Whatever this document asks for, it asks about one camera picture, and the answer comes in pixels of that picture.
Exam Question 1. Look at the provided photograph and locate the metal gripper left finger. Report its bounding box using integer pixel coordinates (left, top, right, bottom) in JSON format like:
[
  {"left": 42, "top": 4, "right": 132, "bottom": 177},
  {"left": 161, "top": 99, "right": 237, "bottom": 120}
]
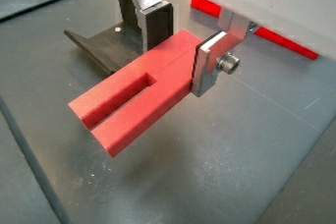
[{"left": 120, "top": 0, "right": 173, "bottom": 51}]

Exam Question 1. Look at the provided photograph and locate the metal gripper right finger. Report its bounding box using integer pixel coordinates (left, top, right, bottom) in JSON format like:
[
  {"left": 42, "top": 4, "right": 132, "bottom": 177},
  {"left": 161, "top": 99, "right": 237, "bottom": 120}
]
[{"left": 192, "top": 8, "right": 250, "bottom": 97}]

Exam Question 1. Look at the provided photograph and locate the red double-square fork block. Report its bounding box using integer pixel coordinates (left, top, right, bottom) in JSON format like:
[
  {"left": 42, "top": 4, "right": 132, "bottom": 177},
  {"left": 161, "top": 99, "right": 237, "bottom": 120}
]
[{"left": 69, "top": 30, "right": 201, "bottom": 155}]

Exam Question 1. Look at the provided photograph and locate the red shape-sorting board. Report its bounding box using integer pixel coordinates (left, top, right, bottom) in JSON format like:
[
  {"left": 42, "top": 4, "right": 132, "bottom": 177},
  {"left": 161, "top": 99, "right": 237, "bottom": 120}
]
[{"left": 190, "top": 0, "right": 318, "bottom": 60}]

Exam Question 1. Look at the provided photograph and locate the black curved holder stand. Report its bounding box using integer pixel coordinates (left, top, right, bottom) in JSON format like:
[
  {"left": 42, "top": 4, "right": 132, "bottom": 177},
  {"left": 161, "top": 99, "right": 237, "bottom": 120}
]
[{"left": 64, "top": 0, "right": 142, "bottom": 75}]

